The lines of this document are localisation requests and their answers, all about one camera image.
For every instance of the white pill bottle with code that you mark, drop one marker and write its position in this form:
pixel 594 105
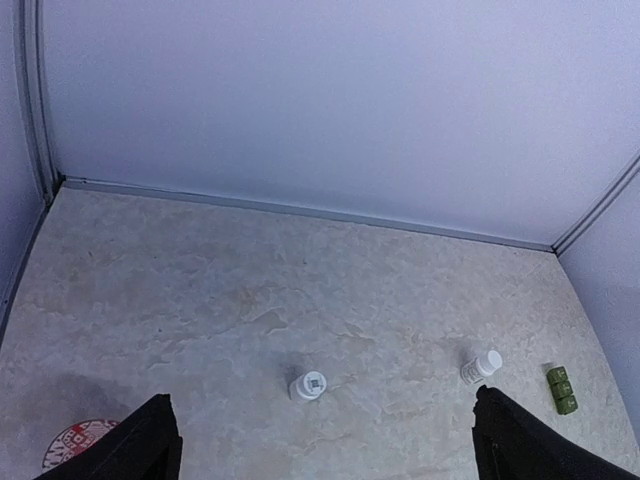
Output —
pixel 308 387

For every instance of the right aluminium frame post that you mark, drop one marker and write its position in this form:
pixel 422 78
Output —
pixel 598 208

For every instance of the aluminium frame post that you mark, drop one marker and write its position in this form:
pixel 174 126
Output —
pixel 33 94
pixel 598 208

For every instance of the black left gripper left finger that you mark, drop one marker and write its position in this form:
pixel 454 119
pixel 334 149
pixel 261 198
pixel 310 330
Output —
pixel 146 445

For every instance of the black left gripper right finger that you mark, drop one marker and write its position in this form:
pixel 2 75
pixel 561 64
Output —
pixel 511 443

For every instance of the left aluminium frame post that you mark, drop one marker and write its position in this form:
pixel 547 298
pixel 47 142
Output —
pixel 33 94

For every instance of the red patterned white bowl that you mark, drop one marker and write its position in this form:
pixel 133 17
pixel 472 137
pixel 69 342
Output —
pixel 74 440

